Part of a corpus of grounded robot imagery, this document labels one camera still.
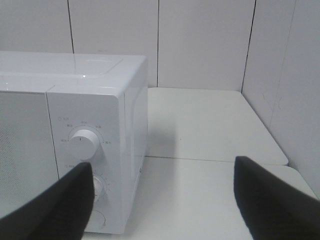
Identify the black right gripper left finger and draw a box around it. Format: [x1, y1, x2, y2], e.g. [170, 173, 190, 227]
[0, 162, 95, 240]

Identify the white microwave knob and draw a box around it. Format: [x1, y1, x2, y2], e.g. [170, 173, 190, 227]
[68, 129, 100, 160]
[93, 175, 107, 203]

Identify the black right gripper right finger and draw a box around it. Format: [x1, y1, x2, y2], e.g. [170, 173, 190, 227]
[233, 156, 320, 240]

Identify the round white door button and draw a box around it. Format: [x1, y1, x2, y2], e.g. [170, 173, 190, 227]
[87, 209, 106, 228]

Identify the white microwave oven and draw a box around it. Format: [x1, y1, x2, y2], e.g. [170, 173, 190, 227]
[0, 51, 148, 234]

